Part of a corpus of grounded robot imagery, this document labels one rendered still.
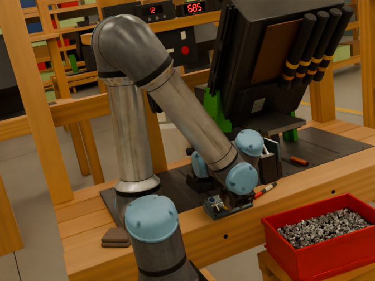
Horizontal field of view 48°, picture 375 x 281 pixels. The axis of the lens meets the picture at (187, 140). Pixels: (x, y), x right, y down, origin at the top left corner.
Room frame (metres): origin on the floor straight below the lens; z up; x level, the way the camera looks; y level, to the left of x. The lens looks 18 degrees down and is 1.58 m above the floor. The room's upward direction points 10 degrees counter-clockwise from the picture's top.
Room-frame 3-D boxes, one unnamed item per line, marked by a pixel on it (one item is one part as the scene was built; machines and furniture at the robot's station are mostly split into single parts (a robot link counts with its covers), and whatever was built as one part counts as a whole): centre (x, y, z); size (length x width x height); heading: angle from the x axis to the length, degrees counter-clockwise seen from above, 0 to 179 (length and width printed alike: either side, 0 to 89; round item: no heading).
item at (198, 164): (1.04, -0.06, 1.18); 0.11 x 0.11 x 0.08; 17
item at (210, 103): (1.57, -0.13, 1.17); 0.13 x 0.12 x 0.20; 109
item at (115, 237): (1.22, 0.27, 0.91); 0.10 x 0.08 x 0.03; 69
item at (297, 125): (1.58, -0.29, 1.11); 0.39 x 0.16 x 0.03; 19
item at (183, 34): (1.81, -0.01, 1.42); 0.17 x 0.12 x 0.15; 109
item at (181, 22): (1.90, -0.09, 1.52); 0.90 x 0.25 x 0.04; 109
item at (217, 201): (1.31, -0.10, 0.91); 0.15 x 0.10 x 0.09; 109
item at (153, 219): (0.87, 0.11, 1.11); 0.13 x 0.12 x 0.14; 17
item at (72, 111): (2.00, -0.06, 1.23); 1.30 x 0.05 x 0.09; 109
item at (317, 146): (1.65, -0.18, 0.89); 1.10 x 0.42 x 0.02; 109
